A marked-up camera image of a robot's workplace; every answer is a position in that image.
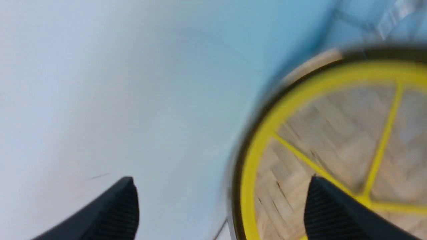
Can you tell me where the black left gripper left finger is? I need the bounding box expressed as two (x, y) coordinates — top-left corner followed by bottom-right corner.
(36, 177), (140, 240)

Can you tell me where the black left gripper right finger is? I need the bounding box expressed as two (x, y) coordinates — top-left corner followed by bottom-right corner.
(304, 176), (417, 240)

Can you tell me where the woven steamer lid yellow rim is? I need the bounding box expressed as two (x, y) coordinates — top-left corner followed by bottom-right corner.
(232, 60), (426, 240)

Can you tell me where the stainless steel pot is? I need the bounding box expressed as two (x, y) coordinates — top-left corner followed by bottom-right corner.
(229, 44), (426, 240)

